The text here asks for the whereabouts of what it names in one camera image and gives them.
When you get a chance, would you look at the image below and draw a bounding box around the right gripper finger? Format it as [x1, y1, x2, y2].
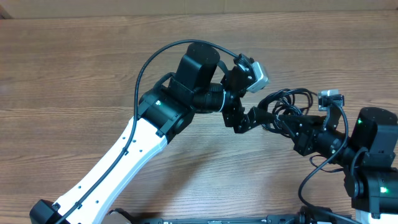
[278, 114, 325, 123]
[275, 116, 310, 139]

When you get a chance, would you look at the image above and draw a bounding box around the black cable bundle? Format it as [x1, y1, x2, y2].
[256, 88, 314, 135]

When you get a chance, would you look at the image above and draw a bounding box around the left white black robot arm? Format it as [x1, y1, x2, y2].
[29, 39, 269, 223]

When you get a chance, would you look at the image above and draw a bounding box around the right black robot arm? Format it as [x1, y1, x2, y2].
[275, 106, 397, 223]

